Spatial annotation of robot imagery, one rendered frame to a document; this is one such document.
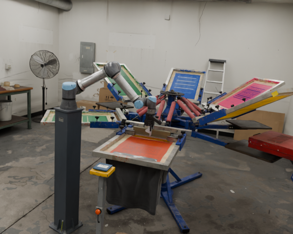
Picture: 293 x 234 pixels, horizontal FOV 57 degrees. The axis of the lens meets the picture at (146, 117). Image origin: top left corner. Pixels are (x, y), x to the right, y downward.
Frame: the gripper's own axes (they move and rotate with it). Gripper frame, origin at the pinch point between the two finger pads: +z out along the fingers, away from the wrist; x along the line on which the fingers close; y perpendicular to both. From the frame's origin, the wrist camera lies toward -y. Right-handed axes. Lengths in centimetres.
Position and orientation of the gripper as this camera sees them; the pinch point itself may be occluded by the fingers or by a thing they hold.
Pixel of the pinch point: (151, 134)
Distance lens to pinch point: 251.7
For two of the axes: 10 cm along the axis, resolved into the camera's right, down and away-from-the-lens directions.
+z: -0.8, 9.7, 2.2
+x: -2.8, 1.9, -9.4
